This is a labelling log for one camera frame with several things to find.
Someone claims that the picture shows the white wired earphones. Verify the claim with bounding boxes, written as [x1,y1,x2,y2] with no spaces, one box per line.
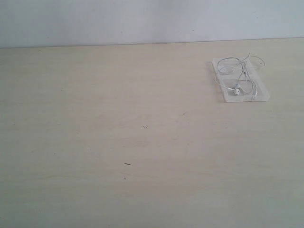
[215,51,266,101]

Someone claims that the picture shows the clear plastic storage case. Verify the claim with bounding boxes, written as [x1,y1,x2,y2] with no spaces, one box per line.
[211,57,271,103]

